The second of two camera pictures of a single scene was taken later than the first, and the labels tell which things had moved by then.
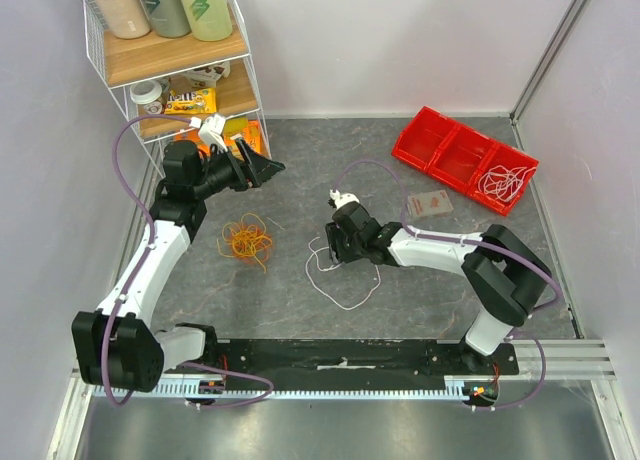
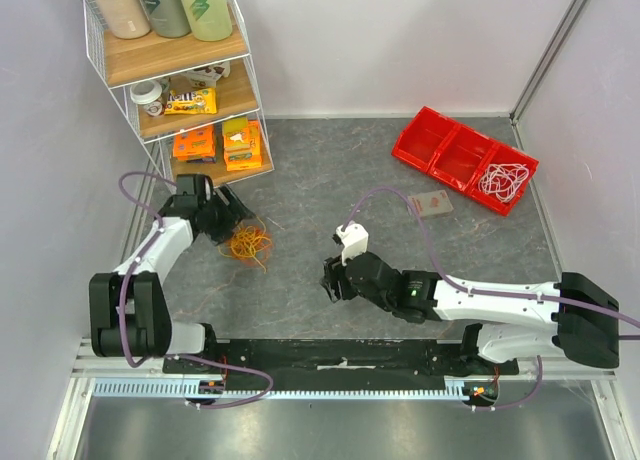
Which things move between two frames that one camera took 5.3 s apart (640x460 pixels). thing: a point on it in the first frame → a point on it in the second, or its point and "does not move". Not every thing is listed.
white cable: [502, 182] does not move
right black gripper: [333, 242] → [338, 278]
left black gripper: [252, 173] → [234, 214]
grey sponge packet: [427, 204] does not move
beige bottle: [120, 7] does not move
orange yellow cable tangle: [245, 240] does not move
